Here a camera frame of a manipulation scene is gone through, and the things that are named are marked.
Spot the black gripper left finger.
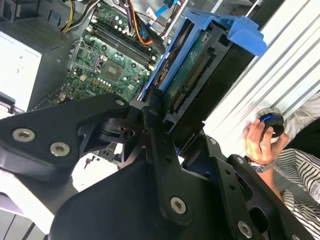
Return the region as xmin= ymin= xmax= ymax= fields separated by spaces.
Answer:
xmin=0 ymin=87 xmax=195 ymax=227

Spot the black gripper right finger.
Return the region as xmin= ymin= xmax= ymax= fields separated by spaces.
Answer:
xmin=199 ymin=134 xmax=317 ymax=240

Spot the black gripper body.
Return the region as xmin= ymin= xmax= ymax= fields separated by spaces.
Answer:
xmin=48 ymin=159 xmax=237 ymax=240

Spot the round black tool blue ring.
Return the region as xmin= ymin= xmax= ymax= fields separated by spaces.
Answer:
xmin=254 ymin=106 xmax=286 ymax=145

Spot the hard disk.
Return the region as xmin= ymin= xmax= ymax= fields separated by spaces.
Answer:
xmin=138 ymin=9 xmax=269 ymax=151

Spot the bare person's hand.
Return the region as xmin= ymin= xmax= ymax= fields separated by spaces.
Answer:
xmin=243 ymin=117 xmax=290 ymax=166

